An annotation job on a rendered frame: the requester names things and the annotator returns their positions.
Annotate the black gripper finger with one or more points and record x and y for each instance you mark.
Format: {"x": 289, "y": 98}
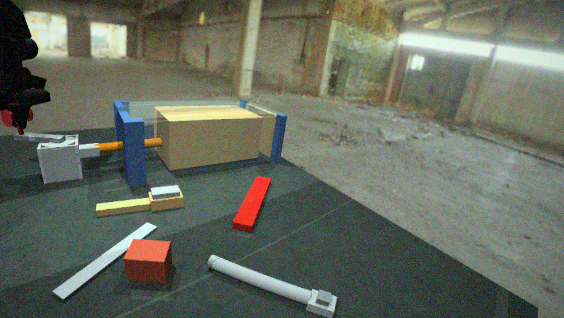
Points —
{"x": 4, "y": 106}
{"x": 20, "y": 113}

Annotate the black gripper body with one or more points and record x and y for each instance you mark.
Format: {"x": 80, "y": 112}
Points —
{"x": 12, "y": 86}

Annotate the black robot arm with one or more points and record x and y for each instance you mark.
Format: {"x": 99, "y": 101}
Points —
{"x": 16, "y": 44}

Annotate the grey rod with square end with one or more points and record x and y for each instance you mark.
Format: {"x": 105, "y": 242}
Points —
{"x": 318, "y": 302}

